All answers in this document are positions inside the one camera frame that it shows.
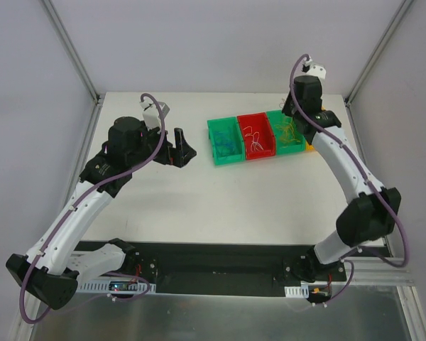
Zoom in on white wire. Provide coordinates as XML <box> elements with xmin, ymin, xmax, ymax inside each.
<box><xmin>243</xmin><ymin>124</ymin><xmax>271</xmax><ymax>153</ymax></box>

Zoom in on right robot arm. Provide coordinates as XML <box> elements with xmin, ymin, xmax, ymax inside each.
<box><xmin>283</xmin><ymin>75</ymin><xmax>401</xmax><ymax>283</ymax></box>

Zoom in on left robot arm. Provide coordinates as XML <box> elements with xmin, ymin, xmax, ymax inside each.
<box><xmin>6</xmin><ymin>117</ymin><xmax>197</xmax><ymax>310</ymax></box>

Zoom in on near green bin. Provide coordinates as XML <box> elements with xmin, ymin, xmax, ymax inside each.
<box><xmin>207</xmin><ymin>117</ymin><xmax>246</xmax><ymax>166</ymax></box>

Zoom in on green bin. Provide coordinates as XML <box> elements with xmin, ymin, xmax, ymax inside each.
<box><xmin>207</xmin><ymin>117</ymin><xmax>246</xmax><ymax>166</ymax></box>
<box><xmin>266</xmin><ymin>110</ymin><xmax>305</xmax><ymax>156</ymax></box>

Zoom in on far green bin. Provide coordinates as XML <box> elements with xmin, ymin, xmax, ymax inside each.
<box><xmin>266</xmin><ymin>110</ymin><xmax>305</xmax><ymax>156</ymax></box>

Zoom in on yellow bin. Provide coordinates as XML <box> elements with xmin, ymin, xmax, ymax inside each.
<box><xmin>305</xmin><ymin>142</ymin><xmax>316</xmax><ymax>152</ymax></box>

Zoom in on red bin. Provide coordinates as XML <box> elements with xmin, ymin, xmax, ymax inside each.
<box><xmin>237</xmin><ymin>112</ymin><xmax>276</xmax><ymax>161</ymax></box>

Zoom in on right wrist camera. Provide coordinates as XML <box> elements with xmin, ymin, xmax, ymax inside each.
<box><xmin>302</xmin><ymin>59</ymin><xmax>327</xmax><ymax>80</ymax></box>

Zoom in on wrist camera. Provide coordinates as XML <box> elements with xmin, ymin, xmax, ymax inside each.
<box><xmin>140</xmin><ymin>102</ymin><xmax>170</xmax><ymax>130</ymax></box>
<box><xmin>302</xmin><ymin>59</ymin><xmax>327</xmax><ymax>80</ymax></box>

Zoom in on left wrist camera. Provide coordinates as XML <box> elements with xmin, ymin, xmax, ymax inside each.
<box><xmin>140</xmin><ymin>102</ymin><xmax>170</xmax><ymax>130</ymax></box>

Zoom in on right aluminium frame post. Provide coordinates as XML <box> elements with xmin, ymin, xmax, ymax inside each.
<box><xmin>344</xmin><ymin>0</ymin><xmax>416</xmax><ymax>107</ymax></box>

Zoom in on aluminium frame post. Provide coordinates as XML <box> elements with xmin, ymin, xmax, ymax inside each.
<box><xmin>344</xmin><ymin>0</ymin><xmax>416</xmax><ymax>107</ymax></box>
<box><xmin>38</xmin><ymin>0</ymin><xmax>101</xmax><ymax>104</ymax></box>

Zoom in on left white cable duct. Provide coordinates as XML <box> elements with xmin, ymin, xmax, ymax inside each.
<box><xmin>77</xmin><ymin>277</ymin><xmax>156</xmax><ymax>295</ymax></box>

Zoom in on white cable duct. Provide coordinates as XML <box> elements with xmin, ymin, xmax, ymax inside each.
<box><xmin>284</xmin><ymin>284</ymin><xmax>310</xmax><ymax>299</ymax></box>
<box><xmin>77</xmin><ymin>277</ymin><xmax>156</xmax><ymax>295</ymax></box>

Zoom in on left aluminium frame post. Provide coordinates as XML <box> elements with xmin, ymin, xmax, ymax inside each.
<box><xmin>38</xmin><ymin>0</ymin><xmax>101</xmax><ymax>104</ymax></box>

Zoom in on right white cable duct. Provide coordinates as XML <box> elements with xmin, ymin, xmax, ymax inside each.
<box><xmin>284</xmin><ymin>284</ymin><xmax>310</xmax><ymax>299</ymax></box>

